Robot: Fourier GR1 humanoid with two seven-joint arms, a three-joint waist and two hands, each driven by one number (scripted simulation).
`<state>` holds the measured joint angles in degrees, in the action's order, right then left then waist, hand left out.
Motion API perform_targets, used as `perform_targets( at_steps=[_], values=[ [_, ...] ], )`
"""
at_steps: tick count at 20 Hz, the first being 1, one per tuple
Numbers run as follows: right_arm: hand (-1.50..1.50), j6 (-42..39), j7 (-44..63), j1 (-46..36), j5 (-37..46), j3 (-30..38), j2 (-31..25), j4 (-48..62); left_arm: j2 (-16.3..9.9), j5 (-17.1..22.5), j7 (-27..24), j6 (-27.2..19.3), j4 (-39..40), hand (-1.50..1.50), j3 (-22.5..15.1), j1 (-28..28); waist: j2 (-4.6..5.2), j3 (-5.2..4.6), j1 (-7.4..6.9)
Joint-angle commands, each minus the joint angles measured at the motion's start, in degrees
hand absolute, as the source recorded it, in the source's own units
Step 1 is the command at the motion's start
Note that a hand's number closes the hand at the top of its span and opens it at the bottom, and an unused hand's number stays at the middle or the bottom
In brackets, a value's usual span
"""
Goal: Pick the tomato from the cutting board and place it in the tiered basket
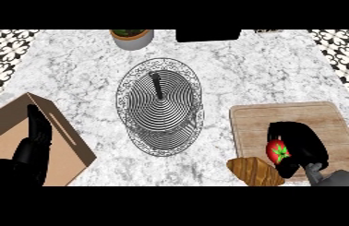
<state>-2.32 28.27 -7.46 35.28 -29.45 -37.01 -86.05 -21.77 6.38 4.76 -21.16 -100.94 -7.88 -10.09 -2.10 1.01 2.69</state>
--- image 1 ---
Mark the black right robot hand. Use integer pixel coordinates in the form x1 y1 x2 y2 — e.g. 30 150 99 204
266 121 330 180

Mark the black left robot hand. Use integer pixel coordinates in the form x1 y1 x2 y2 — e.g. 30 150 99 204
0 103 53 187

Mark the red tomato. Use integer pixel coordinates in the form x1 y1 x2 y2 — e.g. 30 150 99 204
265 138 291 165

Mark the pale wooden cutting board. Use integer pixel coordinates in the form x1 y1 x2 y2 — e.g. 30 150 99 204
229 101 349 184

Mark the brown wooden drawer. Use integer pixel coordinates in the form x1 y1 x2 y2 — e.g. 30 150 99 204
0 92 98 187

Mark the brown croissant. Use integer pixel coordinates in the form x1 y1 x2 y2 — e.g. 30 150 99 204
225 156 287 187

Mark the grey plant pot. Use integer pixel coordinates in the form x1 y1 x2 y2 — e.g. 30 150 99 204
109 29 155 52

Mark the black appliance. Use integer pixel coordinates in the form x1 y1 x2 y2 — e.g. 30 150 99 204
174 29 241 43

